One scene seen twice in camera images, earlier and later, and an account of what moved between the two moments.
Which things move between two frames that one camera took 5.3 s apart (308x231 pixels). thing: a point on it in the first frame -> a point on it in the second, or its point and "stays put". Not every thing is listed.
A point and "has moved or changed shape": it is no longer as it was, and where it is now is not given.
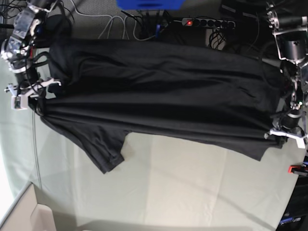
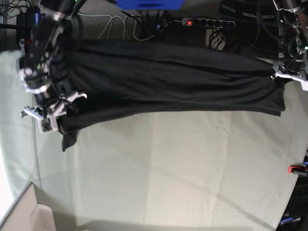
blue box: x=135 y=5 stays put
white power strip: x=209 y=22 stays put
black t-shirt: x=194 y=96 has moved or changed shape
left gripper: x=25 y=93 -> x=51 y=113
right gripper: x=300 y=137 -> x=281 y=70
